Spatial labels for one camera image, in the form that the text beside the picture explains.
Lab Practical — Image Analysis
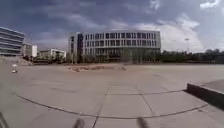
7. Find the brown dirt patch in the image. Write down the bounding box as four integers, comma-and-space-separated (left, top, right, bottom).
67, 64, 128, 73

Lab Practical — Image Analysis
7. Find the large white grid-windowed building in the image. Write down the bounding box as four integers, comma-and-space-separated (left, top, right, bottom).
68, 29, 162, 64

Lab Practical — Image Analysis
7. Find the grey paved plaza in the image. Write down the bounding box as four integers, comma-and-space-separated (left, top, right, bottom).
0, 57, 224, 128

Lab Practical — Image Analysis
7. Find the low white building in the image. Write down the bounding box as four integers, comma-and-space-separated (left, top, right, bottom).
37, 48, 67, 61

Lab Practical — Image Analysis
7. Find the robot's own part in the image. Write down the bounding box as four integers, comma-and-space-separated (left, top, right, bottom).
137, 116, 149, 128
73, 118, 86, 128

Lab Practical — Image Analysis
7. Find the small pale building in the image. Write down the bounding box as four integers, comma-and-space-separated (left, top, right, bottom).
21, 43, 38, 59

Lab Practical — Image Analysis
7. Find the small white object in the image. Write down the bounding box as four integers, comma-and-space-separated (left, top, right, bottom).
11, 63, 19, 75

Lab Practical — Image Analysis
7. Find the raised stone ledge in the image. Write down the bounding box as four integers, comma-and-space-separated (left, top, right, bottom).
186, 79, 224, 110

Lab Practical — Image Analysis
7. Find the grey striped building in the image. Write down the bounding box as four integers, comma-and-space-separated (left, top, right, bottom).
0, 26, 26, 58

